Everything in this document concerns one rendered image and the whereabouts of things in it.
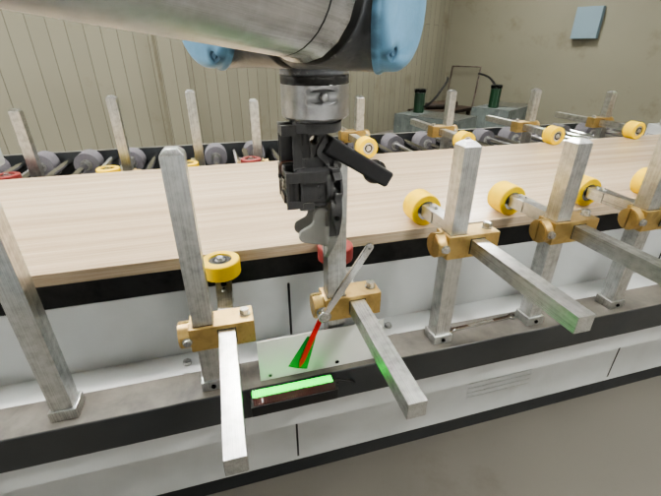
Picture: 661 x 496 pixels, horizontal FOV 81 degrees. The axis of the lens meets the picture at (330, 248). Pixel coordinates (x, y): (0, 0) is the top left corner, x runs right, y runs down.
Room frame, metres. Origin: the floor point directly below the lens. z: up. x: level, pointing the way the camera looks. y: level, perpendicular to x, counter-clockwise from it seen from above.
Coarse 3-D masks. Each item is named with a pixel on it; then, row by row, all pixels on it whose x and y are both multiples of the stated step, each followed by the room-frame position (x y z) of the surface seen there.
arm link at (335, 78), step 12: (288, 72) 0.52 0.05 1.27; (300, 72) 0.51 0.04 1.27; (312, 72) 0.51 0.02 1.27; (324, 72) 0.51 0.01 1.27; (336, 72) 0.52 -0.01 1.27; (348, 72) 0.54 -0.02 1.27; (288, 84) 0.52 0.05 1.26; (300, 84) 0.51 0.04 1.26; (312, 84) 0.51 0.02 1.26; (324, 84) 0.51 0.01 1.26; (336, 84) 0.52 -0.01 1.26
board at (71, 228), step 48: (528, 144) 1.83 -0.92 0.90; (624, 144) 1.83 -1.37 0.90; (0, 192) 1.15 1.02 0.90; (48, 192) 1.15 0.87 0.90; (96, 192) 1.15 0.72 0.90; (144, 192) 1.15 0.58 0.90; (192, 192) 1.15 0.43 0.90; (240, 192) 1.15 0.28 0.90; (384, 192) 1.15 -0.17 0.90; (432, 192) 1.15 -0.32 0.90; (480, 192) 1.15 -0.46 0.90; (528, 192) 1.15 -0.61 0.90; (624, 192) 1.15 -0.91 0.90; (48, 240) 0.81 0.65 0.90; (96, 240) 0.81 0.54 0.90; (144, 240) 0.81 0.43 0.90; (240, 240) 0.81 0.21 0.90; (288, 240) 0.81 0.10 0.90; (384, 240) 0.85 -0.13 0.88
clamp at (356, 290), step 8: (320, 288) 0.65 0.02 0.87; (352, 288) 0.65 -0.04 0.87; (360, 288) 0.65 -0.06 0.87; (376, 288) 0.65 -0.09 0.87; (312, 296) 0.63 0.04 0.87; (320, 296) 0.63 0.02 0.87; (344, 296) 0.62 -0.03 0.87; (352, 296) 0.63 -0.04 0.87; (360, 296) 0.63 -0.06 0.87; (368, 296) 0.63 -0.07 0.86; (376, 296) 0.64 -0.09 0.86; (312, 304) 0.63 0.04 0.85; (320, 304) 0.61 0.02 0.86; (336, 304) 0.62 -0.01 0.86; (344, 304) 0.62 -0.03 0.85; (368, 304) 0.63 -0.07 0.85; (376, 304) 0.64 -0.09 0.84; (312, 312) 0.63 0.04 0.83; (336, 312) 0.62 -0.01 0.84; (344, 312) 0.62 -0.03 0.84; (376, 312) 0.64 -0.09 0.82
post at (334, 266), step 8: (344, 168) 0.63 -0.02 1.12; (344, 176) 0.63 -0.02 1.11; (344, 184) 0.63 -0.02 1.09; (344, 192) 0.63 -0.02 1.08; (344, 200) 0.63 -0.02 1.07; (344, 208) 0.63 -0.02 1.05; (344, 216) 0.63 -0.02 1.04; (344, 224) 0.63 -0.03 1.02; (344, 232) 0.63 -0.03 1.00; (344, 240) 0.63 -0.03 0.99; (336, 248) 0.62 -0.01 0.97; (344, 248) 0.63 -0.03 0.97; (336, 256) 0.62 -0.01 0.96; (344, 256) 0.63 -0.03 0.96; (328, 264) 0.62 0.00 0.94; (336, 264) 0.62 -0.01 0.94; (344, 264) 0.63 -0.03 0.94; (328, 272) 0.62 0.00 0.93; (336, 272) 0.62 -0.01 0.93; (344, 272) 0.63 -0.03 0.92; (328, 280) 0.62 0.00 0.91; (336, 280) 0.62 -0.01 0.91; (328, 288) 0.62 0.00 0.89; (336, 288) 0.62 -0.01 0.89; (328, 296) 0.62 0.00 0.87; (336, 320) 0.62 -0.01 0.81; (328, 328) 0.62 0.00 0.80
